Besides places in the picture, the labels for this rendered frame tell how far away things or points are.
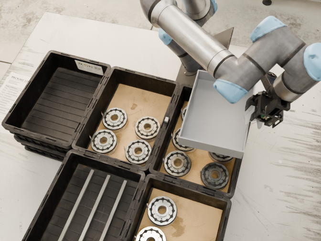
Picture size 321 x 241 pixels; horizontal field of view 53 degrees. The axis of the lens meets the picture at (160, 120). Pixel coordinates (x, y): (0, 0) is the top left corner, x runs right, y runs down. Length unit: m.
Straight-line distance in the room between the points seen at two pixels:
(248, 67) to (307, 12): 2.40
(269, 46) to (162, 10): 0.32
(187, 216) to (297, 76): 0.62
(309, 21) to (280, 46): 2.28
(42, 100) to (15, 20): 1.80
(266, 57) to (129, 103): 0.74
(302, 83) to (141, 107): 0.74
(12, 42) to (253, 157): 2.26
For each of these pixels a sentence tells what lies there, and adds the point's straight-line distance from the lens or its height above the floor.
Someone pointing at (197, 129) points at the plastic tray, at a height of 1.05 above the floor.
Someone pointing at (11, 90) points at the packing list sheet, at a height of 0.70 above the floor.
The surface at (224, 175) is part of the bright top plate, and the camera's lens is 1.20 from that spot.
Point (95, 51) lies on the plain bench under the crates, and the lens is 1.76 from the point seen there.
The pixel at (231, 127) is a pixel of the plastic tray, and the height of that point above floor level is 1.05.
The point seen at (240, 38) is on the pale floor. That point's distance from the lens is 2.79.
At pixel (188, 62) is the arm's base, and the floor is 0.87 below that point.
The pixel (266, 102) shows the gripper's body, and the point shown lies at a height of 1.22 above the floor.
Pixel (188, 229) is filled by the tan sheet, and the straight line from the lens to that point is 1.17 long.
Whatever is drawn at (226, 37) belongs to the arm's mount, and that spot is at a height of 0.93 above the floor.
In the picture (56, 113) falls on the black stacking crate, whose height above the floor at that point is 0.83.
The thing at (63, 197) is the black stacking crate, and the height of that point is 0.83.
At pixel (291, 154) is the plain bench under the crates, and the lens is 1.48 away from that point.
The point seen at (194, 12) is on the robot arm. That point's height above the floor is 1.10.
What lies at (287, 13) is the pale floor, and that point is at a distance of 3.09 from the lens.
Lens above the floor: 1.98
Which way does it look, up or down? 60 degrees down
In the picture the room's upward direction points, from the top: 4 degrees counter-clockwise
